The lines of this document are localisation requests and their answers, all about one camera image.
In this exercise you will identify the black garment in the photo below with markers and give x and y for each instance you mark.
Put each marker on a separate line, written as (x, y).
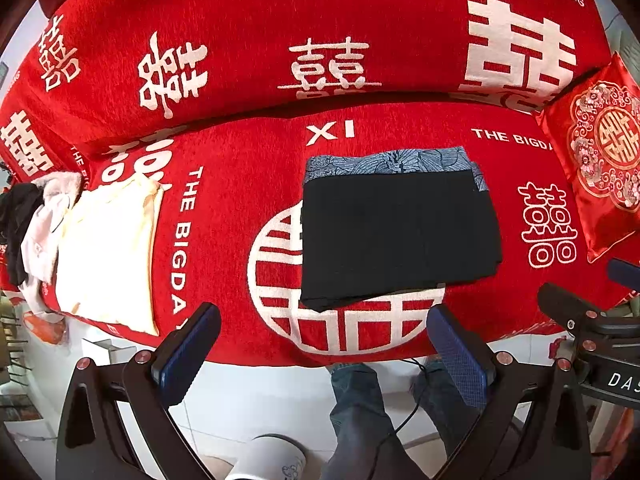
(15, 220)

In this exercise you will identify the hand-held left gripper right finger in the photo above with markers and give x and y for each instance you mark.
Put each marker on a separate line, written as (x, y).
(460, 360)

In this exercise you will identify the person's right leg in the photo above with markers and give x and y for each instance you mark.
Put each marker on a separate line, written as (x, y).
(440, 405)

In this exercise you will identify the red printed blanket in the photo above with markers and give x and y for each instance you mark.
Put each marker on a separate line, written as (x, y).
(400, 60)

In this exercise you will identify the black pants with blue waistband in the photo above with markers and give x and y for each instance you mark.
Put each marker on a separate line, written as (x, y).
(390, 235)

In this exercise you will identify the pale pink garment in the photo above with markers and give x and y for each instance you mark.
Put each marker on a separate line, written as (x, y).
(45, 230)

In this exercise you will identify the cream folded cloth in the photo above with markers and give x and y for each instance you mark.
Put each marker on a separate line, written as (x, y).
(105, 260)

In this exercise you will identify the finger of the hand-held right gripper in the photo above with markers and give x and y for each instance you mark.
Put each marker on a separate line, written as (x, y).
(565, 305)
(627, 275)

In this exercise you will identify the white printed cup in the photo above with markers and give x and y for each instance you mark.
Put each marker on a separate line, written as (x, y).
(267, 460)

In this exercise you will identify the white box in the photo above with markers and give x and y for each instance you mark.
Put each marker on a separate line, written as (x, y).
(115, 352)

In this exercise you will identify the red embroidered cushion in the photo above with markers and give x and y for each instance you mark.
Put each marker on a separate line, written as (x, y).
(605, 160)

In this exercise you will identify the orange plastic bag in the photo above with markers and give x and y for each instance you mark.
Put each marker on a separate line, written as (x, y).
(45, 327)

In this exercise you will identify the person's left leg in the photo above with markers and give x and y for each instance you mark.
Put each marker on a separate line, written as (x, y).
(357, 420)

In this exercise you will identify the person's leg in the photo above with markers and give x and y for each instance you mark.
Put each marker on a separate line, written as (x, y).
(440, 405)
(357, 420)

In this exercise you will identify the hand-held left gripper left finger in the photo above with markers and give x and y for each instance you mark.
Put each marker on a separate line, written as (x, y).
(192, 340)

